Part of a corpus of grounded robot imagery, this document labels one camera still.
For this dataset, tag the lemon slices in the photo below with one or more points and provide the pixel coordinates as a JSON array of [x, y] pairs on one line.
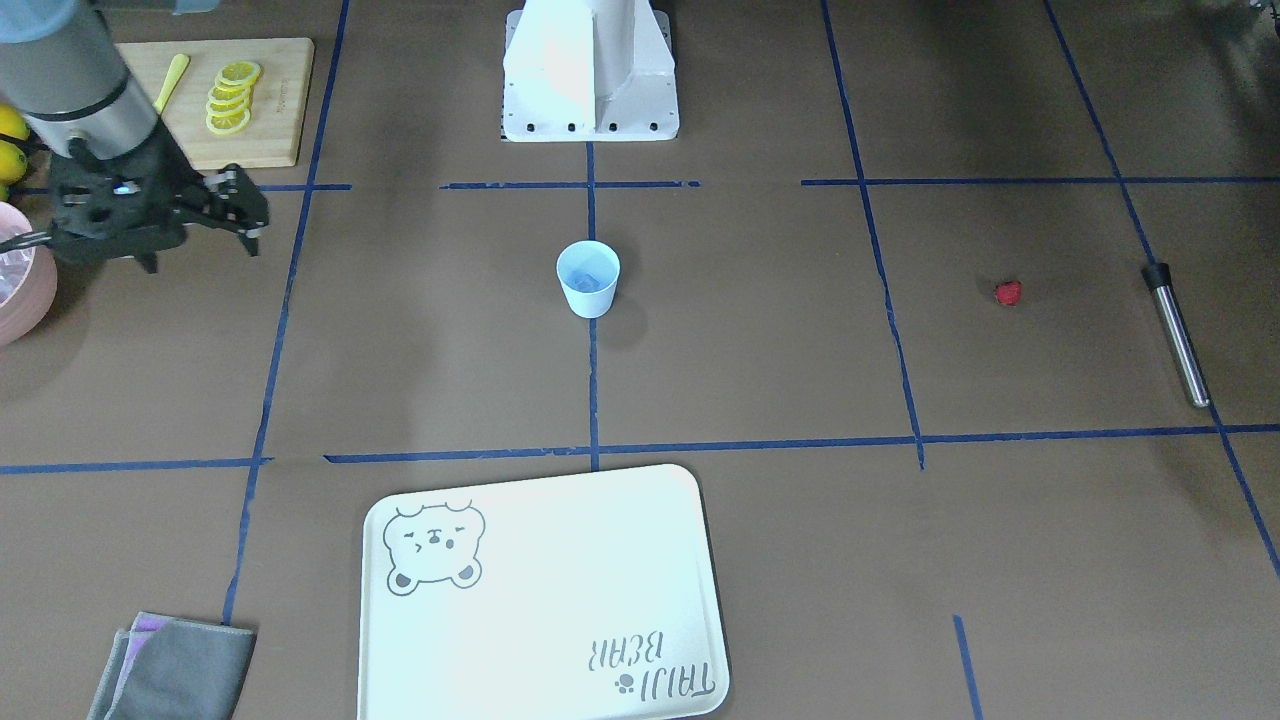
[[228, 106]]

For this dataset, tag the grey folded cloth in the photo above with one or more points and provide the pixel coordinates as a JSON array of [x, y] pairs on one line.
[[162, 667]]

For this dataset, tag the red strawberry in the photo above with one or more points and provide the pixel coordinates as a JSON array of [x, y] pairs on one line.
[[1008, 293]]

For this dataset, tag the yellow plastic knife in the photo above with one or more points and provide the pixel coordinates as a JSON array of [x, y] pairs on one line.
[[177, 67]]

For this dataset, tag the wooden cutting board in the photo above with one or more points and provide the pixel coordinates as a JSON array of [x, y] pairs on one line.
[[272, 138]]

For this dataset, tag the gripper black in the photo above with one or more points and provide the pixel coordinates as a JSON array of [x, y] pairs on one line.
[[172, 176]]

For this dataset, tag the steel muddler black tip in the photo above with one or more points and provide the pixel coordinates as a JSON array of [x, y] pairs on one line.
[[1158, 279]]

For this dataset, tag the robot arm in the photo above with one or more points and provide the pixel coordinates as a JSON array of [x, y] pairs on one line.
[[63, 73]]

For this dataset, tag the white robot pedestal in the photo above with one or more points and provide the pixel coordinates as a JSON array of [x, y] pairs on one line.
[[589, 71]]

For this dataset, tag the light blue cup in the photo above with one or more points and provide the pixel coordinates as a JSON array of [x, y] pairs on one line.
[[588, 272]]

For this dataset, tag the yellow lemon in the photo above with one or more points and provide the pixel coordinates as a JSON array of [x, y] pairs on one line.
[[13, 124], [14, 163]]

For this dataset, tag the pink bowl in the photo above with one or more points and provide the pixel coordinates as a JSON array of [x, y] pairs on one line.
[[33, 300]]

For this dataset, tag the cream bear tray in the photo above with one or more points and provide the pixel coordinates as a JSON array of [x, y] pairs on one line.
[[588, 596]]

